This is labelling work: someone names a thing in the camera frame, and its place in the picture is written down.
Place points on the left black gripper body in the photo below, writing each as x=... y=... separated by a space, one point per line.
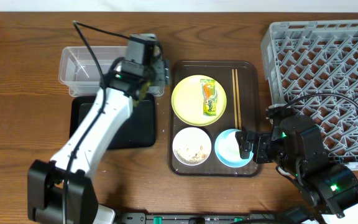
x=161 y=76

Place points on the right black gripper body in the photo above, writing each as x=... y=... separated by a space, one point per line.
x=257 y=147

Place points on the green orange snack wrapper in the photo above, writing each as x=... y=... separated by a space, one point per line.
x=209 y=96

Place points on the white paper cup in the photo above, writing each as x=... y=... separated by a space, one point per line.
x=232 y=146

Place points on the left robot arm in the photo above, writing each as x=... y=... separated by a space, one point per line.
x=61 y=190

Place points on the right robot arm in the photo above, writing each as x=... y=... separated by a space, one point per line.
x=295 y=145

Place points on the grey dishwasher rack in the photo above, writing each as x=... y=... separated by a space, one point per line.
x=315 y=64

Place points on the right wooden chopstick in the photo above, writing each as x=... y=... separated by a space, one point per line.
x=238 y=100

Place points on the wooden chopstick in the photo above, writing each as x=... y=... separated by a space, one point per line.
x=238 y=100
x=234 y=99

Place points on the light blue bowl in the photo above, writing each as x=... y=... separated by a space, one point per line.
x=219 y=148

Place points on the yellow plate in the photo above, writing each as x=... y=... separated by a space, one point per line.
x=187 y=101

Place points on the dark brown serving tray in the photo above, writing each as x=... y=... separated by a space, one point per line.
x=227 y=74

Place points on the white bowl with food scraps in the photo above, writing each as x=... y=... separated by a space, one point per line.
x=191 y=146

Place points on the black plastic tray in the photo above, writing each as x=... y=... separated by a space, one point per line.
x=139 y=131

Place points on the left wooden chopstick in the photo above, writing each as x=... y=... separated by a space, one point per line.
x=234 y=99

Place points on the clear plastic bin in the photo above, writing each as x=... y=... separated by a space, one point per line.
x=79 y=72

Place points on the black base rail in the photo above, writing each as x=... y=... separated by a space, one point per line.
x=143 y=218

